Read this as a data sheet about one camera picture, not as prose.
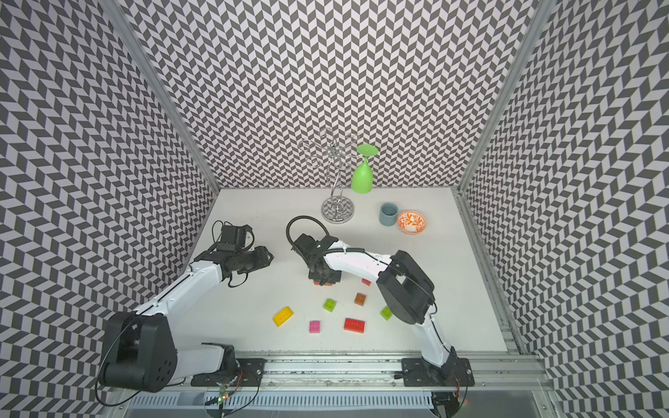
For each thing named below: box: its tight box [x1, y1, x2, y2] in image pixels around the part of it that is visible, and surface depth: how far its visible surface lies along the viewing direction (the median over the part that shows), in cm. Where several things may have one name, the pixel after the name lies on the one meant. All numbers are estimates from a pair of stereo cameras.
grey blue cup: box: [378, 202, 399, 227], surface depth 107 cm
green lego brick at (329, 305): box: [323, 297, 338, 313], surface depth 86 cm
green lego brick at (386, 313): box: [379, 305, 393, 321], surface depth 85 cm
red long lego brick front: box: [343, 317, 366, 334], surface depth 82 cm
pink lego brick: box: [309, 320, 322, 334], surface depth 82 cm
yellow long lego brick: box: [271, 305, 296, 328], surface depth 84 cm
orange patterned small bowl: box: [397, 210, 427, 236], surface depth 105 cm
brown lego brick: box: [354, 292, 367, 307], surface depth 88 cm
